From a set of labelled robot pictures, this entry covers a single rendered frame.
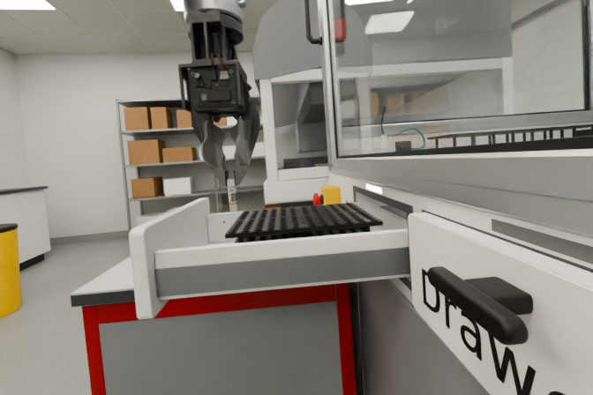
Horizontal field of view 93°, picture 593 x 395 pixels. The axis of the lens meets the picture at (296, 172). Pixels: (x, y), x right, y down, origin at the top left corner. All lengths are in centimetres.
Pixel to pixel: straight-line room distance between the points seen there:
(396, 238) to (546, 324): 21
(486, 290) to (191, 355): 63
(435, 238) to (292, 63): 115
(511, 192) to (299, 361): 59
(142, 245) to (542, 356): 36
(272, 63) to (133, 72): 398
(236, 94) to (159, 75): 471
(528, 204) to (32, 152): 562
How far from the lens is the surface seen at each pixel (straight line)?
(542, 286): 21
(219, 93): 35
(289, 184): 128
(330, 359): 74
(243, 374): 75
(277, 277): 38
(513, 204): 24
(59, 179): 546
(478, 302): 19
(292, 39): 138
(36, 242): 453
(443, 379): 40
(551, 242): 22
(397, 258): 40
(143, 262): 39
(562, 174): 21
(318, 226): 40
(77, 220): 541
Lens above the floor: 100
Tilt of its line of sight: 3 degrees down
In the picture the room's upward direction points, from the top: 4 degrees counter-clockwise
